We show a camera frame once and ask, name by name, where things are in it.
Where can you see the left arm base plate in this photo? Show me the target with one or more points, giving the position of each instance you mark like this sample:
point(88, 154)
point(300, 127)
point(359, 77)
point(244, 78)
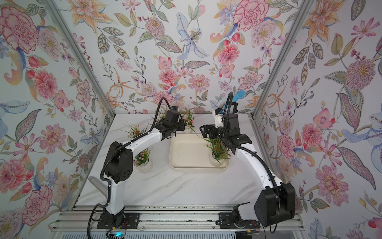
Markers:
point(125, 221)

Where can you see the potted plant red flowers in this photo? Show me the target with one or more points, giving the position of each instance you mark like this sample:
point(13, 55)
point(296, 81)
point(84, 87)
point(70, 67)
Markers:
point(219, 153)

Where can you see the potted plant orange flowers left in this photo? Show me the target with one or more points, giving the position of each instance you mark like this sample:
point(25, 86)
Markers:
point(135, 130)

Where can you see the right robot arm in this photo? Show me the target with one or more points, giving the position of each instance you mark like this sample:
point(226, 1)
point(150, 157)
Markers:
point(276, 200)

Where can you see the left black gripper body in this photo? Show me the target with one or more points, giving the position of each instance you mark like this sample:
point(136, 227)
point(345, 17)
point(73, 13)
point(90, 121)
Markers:
point(178, 126)

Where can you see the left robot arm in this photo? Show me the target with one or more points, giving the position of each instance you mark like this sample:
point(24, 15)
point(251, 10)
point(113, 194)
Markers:
point(118, 165)

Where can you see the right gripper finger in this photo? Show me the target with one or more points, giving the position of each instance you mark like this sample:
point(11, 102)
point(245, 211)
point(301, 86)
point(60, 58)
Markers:
point(206, 134)
point(205, 127)

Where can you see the grey cylinder at left wall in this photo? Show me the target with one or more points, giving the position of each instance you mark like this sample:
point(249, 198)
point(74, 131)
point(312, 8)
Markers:
point(99, 185)

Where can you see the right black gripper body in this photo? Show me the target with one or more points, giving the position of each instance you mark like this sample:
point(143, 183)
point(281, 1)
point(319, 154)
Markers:
point(221, 133)

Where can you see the aluminium mounting rail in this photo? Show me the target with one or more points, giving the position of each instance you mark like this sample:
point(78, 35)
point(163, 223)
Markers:
point(152, 218)

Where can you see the blue microphone on black stand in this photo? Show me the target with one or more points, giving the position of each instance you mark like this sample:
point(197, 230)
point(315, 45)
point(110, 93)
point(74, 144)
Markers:
point(232, 100)

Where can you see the cream storage tray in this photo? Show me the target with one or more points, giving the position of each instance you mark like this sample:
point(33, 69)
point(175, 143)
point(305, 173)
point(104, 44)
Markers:
point(189, 153)

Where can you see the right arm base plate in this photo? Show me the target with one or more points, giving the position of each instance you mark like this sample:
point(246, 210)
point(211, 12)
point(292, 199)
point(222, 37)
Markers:
point(230, 221)

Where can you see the potted plant pink flowers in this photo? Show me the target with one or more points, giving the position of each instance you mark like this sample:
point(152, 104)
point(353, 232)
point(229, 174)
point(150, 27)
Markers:
point(143, 162)

